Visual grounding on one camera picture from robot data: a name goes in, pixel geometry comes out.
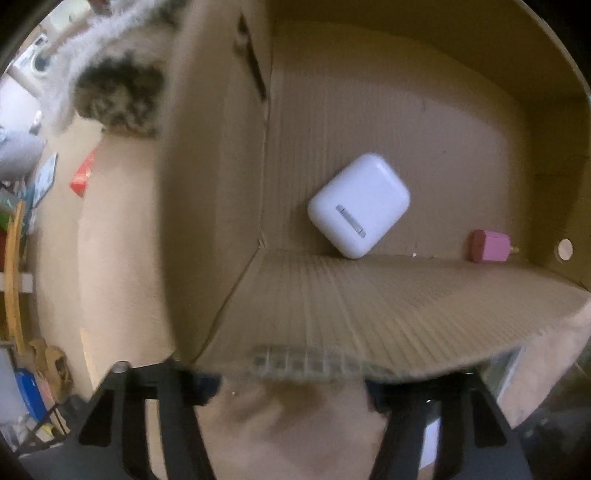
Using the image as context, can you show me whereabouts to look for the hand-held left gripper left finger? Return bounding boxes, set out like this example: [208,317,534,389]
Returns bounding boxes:
[78,359,222,480]

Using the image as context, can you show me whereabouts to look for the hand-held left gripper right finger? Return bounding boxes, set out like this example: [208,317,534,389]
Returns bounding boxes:
[365,369,532,480]

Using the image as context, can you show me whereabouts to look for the small pink block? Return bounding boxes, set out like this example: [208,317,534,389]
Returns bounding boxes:
[466,229,520,265]

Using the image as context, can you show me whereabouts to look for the white earbuds case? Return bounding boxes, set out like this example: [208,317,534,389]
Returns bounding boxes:
[307,153,411,260]

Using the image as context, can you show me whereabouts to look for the brown cardboard box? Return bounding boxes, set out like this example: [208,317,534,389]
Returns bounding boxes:
[157,0,591,384]

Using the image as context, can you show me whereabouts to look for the tan slipper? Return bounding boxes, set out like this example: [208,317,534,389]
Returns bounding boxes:
[30,339,71,402]

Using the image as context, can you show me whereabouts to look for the blue box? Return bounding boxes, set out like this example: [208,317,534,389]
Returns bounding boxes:
[14,369,49,423]

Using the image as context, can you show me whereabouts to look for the wooden chair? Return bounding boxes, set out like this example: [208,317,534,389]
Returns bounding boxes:
[0,200,35,356]

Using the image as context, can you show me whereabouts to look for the red printed packet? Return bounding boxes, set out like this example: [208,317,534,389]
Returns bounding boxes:
[70,145,100,198]

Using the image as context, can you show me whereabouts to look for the pale blue bathroom scale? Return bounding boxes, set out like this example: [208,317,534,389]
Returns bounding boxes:
[31,152,59,208]

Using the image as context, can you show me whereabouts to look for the grey bag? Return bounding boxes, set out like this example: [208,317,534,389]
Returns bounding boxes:
[0,124,47,178]

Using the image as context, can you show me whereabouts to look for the black-cream patterned shag rug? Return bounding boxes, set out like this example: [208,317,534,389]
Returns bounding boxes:
[74,51,165,139]

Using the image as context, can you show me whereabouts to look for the grey-white fur throw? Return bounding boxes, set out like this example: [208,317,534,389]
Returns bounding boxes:
[44,0,185,134]

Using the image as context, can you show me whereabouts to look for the white washing machine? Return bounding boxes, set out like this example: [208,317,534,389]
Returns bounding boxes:
[9,34,52,93]

